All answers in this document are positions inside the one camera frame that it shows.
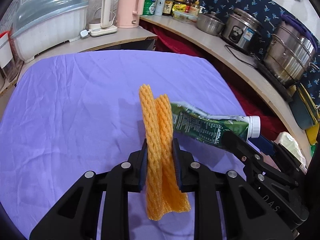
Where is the orange foam fruit net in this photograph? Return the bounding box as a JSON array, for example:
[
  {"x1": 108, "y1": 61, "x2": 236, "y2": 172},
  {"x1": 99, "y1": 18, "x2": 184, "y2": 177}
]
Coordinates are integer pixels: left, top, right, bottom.
[{"x1": 139, "y1": 84, "x2": 191, "y2": 220}]

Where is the white power plug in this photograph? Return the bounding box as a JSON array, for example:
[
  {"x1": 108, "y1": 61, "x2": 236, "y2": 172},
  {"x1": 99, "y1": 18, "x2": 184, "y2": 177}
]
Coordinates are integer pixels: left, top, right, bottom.
[{"x1": 80, "y1": 29, "x2": 90, "y2": 38}]

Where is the large steel steamer pot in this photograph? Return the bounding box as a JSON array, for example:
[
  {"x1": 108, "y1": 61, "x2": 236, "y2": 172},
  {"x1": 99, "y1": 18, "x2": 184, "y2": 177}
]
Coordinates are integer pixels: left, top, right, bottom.
[{"x1": 264, "y1": 14, "x2": 319, "y2": 88}]

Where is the green tin can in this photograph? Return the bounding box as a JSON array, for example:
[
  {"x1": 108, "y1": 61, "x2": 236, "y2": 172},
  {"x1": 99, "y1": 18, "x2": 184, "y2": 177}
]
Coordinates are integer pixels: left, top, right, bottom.
[{"x1": 142, "y1": 0, "x2": 156, "y2": 15}]

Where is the white dish rack grey lid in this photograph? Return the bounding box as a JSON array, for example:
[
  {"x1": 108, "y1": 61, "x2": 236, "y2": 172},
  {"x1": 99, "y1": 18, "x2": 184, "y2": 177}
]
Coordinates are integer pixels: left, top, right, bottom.
[{"x1": 11, "y1": 0, "x2": 88, "y2": 63}]

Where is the yellow seasoning packet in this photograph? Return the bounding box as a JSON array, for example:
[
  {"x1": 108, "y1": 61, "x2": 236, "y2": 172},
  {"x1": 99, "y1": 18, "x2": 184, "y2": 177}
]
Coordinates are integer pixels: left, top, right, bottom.
[{"x1": 171, "y1": 2, "x2": 187, "y2": 14}]

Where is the white-lidded clear jar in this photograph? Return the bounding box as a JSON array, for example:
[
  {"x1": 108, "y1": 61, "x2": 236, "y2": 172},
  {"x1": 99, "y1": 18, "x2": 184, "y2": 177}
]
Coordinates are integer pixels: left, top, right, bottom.
[{"x1": 0, "y1": 31, "x2": 18, "y2": 82}]

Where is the yellow oil bottle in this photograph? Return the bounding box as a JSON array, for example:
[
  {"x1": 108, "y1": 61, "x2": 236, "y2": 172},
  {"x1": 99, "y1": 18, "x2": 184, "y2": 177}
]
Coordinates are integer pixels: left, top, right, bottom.
[{"x1": 189, "y1": 0, "x2": 200, "y2": 17}]

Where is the steel rice cooker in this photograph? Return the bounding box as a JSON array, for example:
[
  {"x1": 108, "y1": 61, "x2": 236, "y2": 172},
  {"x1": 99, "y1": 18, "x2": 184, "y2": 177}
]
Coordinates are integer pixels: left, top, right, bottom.
[{"x1": 221, "y1": 8, "x2": 262, "y2": 54}]

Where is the pink electric kettle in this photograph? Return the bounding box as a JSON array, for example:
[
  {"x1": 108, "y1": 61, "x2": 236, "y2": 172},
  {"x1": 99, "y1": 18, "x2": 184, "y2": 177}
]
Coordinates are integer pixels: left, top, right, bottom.
[{"x1": 116, "y1": 0, "x2": 145, "y2": 29}]

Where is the dark green crushed milk carton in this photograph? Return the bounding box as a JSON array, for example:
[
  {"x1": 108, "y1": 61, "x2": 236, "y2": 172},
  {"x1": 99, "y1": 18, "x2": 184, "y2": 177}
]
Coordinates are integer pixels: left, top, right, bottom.
[{"x1": 171, "y1": 102, "x2": 261, "y2": 148}]

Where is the white coffee maker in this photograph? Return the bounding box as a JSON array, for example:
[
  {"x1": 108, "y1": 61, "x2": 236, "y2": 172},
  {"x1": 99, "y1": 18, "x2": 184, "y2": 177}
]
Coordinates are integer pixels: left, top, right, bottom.
[{"x1": 88, "y1": 0, "x2": 117, "y2": 37}]

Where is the small steel pot with lid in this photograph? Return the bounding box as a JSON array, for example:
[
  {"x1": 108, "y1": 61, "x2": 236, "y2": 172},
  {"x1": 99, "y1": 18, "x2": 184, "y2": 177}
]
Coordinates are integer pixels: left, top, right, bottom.
[{"x1": 196, "y1": 14, "x2": 225, "y2": 36}]

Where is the white thermos bottle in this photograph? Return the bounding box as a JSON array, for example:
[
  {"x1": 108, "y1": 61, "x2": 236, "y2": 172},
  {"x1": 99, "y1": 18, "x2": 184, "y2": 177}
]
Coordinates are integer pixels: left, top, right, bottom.
[{"x1": 154, "y1": 0, "x2": 165, "y2": 16}]

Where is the dark soy sauce bottle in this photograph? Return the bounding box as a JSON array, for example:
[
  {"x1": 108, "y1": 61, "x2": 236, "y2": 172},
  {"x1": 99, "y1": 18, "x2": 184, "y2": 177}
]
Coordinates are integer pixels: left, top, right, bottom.
[{"x1": 162, "y1": 0, "x2": 173, "y2": 16}]

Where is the white trash bag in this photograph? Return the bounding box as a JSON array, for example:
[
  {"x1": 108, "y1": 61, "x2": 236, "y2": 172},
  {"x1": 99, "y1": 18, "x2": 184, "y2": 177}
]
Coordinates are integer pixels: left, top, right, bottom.
[{"x1": 274, "y1": 132, "x2": 307, "y2": 174}]

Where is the blue patterned curtain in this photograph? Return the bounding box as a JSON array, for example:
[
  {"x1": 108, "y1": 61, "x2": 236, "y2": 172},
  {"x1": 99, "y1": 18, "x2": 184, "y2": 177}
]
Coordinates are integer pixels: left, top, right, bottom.
[{"x1": 194, "y1": 0, "x2": 320, "y2": 111}]

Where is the purple tablecloth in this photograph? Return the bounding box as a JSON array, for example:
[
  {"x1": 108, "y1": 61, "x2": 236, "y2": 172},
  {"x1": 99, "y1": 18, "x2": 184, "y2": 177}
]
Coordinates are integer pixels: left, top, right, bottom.
[{"x1": 0, "y1": 49, "x2": 281, "y2": 240}]

